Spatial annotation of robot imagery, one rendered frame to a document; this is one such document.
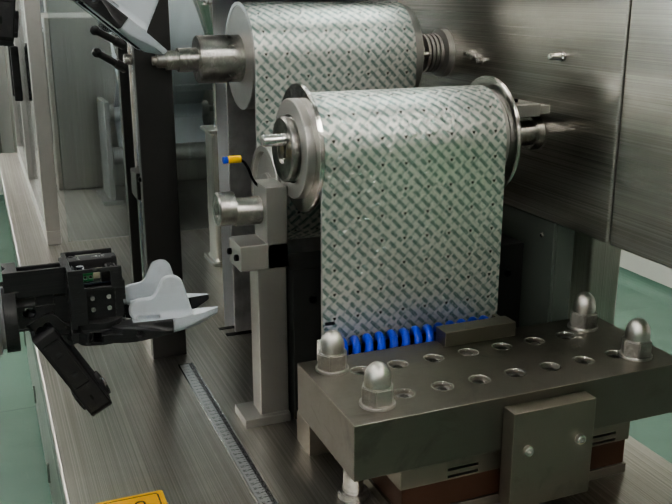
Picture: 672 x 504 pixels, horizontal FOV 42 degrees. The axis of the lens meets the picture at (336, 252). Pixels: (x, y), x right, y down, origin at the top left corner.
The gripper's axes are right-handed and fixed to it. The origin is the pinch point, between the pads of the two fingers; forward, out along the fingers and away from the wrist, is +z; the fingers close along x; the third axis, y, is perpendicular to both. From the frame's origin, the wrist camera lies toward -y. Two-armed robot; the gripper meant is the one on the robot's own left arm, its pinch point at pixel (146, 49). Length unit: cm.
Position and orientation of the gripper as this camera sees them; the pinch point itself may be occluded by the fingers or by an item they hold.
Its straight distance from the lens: 94.4
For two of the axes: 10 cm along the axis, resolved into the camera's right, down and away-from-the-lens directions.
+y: 5.9, -8.0, 0.2
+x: -3.8, -2.6, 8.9
